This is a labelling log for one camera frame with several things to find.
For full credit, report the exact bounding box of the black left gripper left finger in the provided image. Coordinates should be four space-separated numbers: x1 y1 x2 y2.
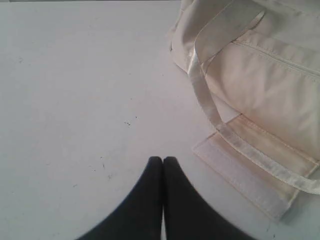
79 156 163 240

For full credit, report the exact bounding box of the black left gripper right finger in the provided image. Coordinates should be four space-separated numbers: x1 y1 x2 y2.
162 156 247 240

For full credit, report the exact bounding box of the cream white duffel bag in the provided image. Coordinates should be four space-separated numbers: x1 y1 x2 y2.
170 0 320 220

